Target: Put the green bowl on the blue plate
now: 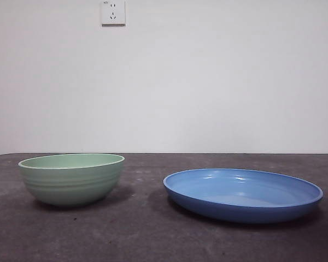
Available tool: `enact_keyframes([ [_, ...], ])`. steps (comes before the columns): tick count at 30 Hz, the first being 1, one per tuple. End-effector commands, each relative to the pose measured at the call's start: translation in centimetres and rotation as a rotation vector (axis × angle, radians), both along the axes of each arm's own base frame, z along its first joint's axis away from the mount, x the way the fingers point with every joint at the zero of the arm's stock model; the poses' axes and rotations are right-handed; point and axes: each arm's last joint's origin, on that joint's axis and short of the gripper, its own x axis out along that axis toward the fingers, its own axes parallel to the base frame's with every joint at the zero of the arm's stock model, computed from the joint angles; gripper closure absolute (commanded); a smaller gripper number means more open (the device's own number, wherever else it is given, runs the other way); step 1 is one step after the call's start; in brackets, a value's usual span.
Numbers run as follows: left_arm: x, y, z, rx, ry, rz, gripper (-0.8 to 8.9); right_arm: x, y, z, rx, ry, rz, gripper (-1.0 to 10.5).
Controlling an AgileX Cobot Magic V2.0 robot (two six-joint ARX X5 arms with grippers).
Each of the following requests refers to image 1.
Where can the white wall socket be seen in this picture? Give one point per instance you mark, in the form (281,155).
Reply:
(113,16)

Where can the blue plate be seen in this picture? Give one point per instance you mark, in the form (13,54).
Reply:
(243,211)

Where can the green ribbed bowl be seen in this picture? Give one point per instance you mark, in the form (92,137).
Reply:
(71,187)

